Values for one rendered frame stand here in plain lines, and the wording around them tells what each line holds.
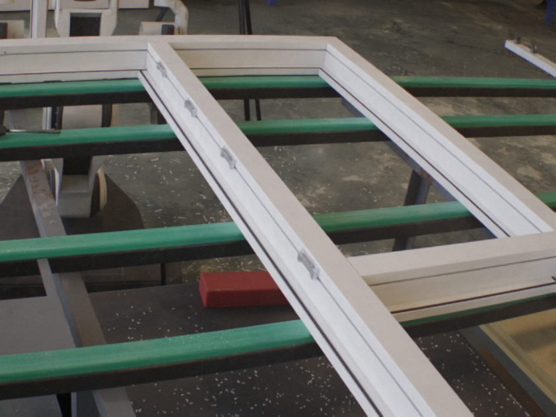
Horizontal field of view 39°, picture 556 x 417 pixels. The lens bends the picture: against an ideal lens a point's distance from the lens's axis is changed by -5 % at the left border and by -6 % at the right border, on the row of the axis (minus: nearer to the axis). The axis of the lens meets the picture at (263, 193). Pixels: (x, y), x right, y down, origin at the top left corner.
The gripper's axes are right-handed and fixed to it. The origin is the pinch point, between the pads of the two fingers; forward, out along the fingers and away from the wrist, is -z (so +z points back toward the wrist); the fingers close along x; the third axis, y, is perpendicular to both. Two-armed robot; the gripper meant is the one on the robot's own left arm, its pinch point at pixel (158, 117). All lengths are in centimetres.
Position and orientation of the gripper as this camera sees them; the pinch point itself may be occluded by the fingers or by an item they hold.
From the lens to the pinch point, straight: 225.9
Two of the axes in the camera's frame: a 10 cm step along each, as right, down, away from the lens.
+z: 0.9, -9.5, -3.0
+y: 9.5, -0.1, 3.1
